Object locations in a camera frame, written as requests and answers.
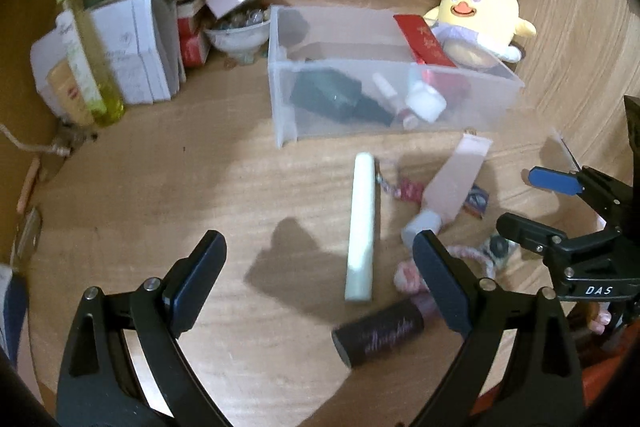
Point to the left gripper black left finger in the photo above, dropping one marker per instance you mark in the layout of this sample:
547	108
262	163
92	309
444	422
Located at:
162	310

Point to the white bowl of marbles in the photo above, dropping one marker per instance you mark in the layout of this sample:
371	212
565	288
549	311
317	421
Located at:
242	36

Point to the clear plastic storage box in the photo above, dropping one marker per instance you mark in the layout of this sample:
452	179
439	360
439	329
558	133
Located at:
368	46

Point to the beige cosmetic tube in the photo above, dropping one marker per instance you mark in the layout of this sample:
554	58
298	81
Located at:
65	89

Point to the white folded paper booklets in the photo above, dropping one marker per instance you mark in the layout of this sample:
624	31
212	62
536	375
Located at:
142	46

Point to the red tea packet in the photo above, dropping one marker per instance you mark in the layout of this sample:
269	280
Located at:
441	72

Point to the small dark blue card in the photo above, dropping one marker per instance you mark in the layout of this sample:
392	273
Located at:
476	202

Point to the pale green cosmetic tube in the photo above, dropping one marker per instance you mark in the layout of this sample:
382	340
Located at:
359	272

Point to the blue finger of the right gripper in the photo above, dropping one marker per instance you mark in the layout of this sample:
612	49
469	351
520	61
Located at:
555	181

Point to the yellow chick plush toy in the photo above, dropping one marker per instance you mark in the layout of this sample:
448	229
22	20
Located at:
491	24

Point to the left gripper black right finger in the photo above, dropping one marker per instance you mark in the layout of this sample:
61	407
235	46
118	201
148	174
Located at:
480	312

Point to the dark purple lip gloss tube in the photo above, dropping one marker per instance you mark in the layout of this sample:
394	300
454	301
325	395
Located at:
364	340

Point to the right hand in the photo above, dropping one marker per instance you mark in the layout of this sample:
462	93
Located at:
598	317

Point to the yellow green spray bottle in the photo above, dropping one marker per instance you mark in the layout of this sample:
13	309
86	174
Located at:
86	57

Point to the pink cosmetic tube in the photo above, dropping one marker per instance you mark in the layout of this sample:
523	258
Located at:
444	196

